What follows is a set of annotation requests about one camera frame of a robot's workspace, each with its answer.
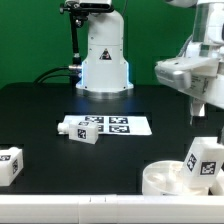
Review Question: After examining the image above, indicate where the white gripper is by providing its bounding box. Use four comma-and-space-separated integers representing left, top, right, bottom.
155, 42, 224, 145

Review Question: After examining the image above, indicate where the white round stool seat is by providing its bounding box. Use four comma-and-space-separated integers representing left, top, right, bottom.
142, 160, 209, 196

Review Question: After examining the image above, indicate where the paper sheet with markers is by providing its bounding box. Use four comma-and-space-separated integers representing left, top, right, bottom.
63, 115, 152, 136

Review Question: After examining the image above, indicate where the white L-shaped fence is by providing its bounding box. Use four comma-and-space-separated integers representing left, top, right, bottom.
0, 166, 224, 224

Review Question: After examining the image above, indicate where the black cable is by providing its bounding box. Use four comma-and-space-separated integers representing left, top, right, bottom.
34, 66, 83, 85

